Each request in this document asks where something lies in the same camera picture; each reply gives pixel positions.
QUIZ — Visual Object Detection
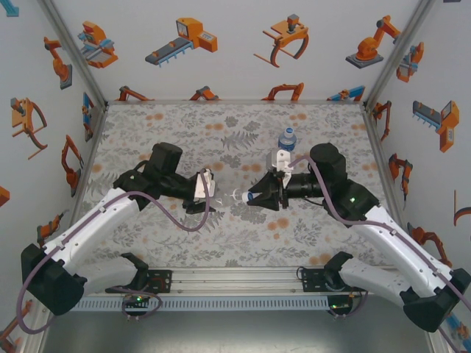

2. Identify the aluminium frame rail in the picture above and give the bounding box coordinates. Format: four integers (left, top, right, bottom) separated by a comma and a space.
82, 266, 406, 297
105, 99, 369, 107

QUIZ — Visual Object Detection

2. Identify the grey metal sheet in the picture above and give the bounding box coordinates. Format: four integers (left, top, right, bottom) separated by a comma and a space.
40, 310, 431, 353

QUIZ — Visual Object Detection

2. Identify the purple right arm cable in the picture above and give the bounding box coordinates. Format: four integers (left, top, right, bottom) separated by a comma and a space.
288, 156, 465, 353

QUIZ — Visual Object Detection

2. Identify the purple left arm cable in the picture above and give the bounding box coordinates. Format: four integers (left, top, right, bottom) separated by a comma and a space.
17, 168, 214, 335

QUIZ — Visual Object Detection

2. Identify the aluminium right corner post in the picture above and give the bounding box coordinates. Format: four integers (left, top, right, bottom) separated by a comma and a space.
362, 0, 437, 107

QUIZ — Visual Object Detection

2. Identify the aluminium left corner post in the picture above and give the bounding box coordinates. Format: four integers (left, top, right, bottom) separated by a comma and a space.
36, 0, 110, 107

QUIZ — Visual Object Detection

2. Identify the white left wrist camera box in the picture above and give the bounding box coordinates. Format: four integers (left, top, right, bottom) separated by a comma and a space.
194, 168, 216, 202

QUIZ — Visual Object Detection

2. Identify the aluminium left lower frame leg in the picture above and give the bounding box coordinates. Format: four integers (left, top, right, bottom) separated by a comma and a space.
21, 315, 52, 353

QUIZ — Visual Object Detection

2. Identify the aluminium left side rail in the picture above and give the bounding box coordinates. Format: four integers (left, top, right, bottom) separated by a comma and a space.
65, 104, 110, 229

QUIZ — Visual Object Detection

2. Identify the aluminium right side rail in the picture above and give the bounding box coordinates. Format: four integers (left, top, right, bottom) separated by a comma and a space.
362, 106, 409, 225

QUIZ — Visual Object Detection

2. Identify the aluminium back frame rail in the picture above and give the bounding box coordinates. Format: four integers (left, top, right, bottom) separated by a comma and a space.
105, 99, 369, 107

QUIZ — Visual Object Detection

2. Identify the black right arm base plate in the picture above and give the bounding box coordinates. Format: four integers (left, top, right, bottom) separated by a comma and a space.
300, 268, 369, 293

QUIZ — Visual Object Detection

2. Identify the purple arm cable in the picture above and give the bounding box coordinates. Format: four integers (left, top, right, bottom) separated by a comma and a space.
17, 168, 214, 335
288, 156, 465, 353

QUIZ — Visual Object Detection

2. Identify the aluminium frame leg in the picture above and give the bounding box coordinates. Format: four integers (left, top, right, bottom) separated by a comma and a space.
21, 315, 52, 353
422, 329, 456, 353

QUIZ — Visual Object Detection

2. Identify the aluminium corner post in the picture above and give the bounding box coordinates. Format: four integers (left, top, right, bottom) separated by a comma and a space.
362, 0, 437, 107
36, 0, 110, 107

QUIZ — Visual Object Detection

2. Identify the aluminium right lower frame leg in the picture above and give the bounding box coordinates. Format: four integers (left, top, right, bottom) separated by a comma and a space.
422, 329, 456, 353

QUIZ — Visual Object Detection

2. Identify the slotted grey cable tray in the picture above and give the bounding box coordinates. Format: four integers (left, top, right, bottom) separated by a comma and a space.
71, 296, 330, 312

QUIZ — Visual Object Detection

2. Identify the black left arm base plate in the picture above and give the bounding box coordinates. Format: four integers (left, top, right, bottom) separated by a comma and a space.
105, 269, 174, 294

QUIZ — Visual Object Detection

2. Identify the left small circuit board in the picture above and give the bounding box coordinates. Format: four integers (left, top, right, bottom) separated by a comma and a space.
123, 293, 152, 306

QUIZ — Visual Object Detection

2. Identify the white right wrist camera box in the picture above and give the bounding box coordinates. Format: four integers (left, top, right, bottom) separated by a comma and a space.
265, 149, 295, 174

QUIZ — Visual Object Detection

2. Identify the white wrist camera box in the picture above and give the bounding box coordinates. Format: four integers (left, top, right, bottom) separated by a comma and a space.
194, 168, 216, 202
265, 149, 295, 174

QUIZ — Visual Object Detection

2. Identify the aluminium front frame rail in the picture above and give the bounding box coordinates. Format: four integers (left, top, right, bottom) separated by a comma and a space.
82, 266, 406, 297

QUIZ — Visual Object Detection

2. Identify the clear bottle without label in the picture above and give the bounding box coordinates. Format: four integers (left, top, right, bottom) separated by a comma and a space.
209, 185, 247, 209

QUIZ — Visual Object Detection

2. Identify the clear bottle with blue label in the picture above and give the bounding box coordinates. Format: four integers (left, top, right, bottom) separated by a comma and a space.
277, 126, 298, 152

